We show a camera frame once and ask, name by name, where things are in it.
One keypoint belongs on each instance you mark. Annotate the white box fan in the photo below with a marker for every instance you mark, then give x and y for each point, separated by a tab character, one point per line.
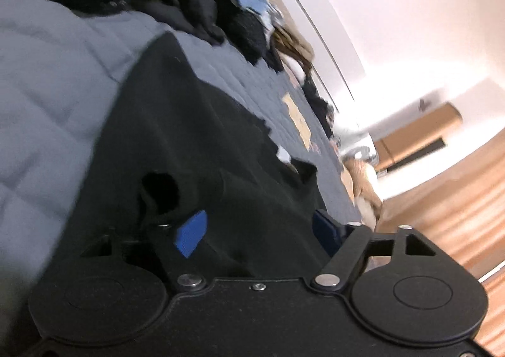
361	148

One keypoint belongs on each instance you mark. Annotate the crumpled black garment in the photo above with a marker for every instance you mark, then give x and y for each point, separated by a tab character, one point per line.
319	108

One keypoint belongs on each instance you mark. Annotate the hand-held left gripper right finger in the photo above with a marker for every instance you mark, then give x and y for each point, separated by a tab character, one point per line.
325	231

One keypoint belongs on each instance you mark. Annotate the white headboard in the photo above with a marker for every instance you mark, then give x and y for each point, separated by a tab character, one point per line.
327	49

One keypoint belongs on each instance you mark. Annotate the small black garment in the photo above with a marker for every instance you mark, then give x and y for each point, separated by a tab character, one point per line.
274	61

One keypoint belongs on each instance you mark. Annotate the black sweatshirt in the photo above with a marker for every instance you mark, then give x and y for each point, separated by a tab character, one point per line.
197	144

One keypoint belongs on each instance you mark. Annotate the charcoal thin garment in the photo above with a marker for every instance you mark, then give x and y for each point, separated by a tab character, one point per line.
189	6

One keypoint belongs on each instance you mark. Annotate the white grey garment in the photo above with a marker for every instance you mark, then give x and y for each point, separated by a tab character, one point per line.
272	20

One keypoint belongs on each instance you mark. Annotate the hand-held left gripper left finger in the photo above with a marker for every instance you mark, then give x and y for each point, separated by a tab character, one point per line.
191	234

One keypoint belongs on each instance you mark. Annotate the grey quilted bedspread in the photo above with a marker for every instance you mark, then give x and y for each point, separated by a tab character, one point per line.
47	85

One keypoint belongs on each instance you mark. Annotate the beige wicker pillow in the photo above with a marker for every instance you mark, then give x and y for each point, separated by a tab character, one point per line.
365	187

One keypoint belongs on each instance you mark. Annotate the butterfly wall decal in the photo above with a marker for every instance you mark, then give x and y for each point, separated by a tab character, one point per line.
422	104

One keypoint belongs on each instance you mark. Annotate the khaki folded garment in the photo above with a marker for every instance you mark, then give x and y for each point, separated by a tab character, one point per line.
294	45

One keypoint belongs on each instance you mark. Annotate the rolled bamboo mat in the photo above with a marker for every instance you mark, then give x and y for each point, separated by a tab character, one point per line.
418	132

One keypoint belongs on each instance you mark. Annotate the small navy dotted garment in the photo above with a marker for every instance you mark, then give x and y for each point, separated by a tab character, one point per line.
248	35

